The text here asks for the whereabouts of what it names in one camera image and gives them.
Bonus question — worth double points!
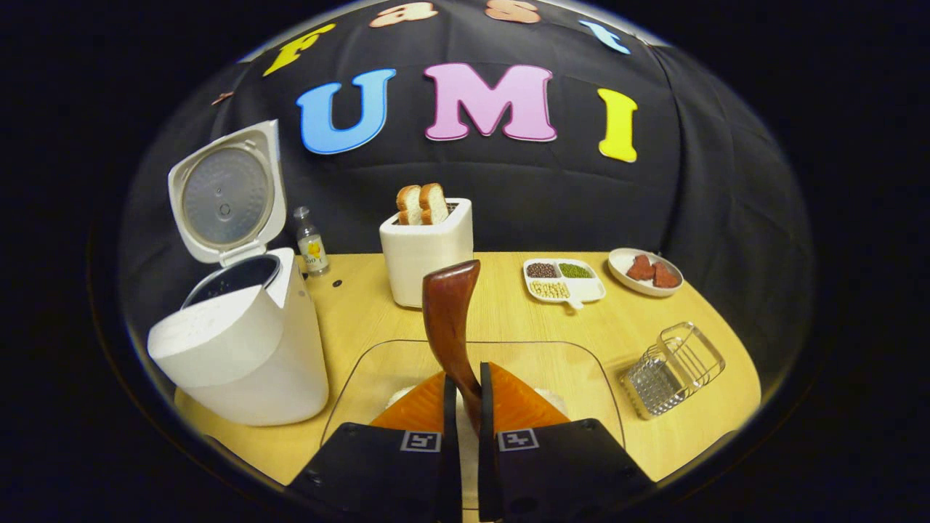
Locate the white toaster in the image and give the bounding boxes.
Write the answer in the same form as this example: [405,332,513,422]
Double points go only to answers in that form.
[379,198,474,309]

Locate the divided white bean dish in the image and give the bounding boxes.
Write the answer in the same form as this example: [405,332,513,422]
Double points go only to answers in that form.
[522,258,607,311]

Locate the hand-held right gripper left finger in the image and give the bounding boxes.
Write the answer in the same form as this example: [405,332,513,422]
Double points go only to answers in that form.
[285,372,463,523]

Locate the black backdrop cloth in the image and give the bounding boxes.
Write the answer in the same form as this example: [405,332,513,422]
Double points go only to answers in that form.
[120,0,814,364]

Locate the round white plate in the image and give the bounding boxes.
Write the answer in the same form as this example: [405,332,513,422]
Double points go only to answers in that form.
[607,248,684,298]

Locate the brown wooden spoon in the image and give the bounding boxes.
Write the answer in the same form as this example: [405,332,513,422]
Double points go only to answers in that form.
[423,259,484,437]

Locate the toast bread slice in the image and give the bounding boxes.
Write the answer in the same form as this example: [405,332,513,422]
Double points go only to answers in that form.
[419,182,450,224]
[396,185,424,226]

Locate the white rice cooker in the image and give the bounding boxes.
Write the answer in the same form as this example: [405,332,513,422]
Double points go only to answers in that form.
[147,120,330,427]

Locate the small clear bottle yellow label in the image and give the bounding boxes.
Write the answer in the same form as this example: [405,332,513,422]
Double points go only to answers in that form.
[293,206,330,275]

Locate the wire chopstick holder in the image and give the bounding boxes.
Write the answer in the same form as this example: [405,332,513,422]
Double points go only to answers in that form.
[621,322,727,421]

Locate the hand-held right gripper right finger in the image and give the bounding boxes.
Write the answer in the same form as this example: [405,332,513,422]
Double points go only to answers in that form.
[477,362,655,523]

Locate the clear rice container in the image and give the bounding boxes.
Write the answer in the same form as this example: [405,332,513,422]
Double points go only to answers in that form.
[320,339,627,509]

